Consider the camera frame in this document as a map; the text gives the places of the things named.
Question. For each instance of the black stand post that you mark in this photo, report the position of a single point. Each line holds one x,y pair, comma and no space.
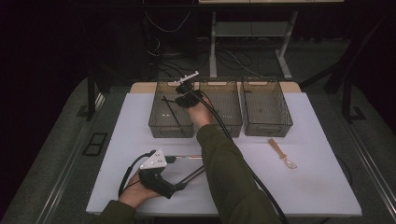
346,99

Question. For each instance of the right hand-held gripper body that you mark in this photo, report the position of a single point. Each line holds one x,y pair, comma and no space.
188,99

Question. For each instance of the person's left hand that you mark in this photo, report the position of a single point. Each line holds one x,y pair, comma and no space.
135,194

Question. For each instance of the grey metal stand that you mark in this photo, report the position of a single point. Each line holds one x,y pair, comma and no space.
212,46

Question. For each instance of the black rectangular floor frame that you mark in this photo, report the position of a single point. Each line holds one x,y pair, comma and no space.
96,144

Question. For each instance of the metal floor rail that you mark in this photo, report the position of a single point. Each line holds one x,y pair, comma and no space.
373,168
53,205

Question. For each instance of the person's right hand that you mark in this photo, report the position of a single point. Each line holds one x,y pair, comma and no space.
200,115

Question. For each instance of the clear grey plastic bin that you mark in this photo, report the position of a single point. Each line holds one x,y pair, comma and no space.
264,109
168,132
227,93

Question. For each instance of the white table mat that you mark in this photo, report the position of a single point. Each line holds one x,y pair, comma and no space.
311,193

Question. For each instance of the black chopstick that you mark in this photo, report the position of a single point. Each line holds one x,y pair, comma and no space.
172,111

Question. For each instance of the thin metal spoon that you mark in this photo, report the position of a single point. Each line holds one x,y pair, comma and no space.
190,157

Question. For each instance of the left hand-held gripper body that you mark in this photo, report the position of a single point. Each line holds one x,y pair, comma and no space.
152,182

